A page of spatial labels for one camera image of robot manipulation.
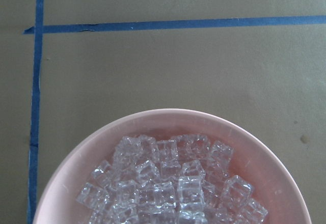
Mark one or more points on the pink bowl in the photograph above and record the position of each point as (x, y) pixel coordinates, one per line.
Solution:
(275, 188)

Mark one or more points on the pile of clear ice cubes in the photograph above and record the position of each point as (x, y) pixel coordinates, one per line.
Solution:
(184, 179)

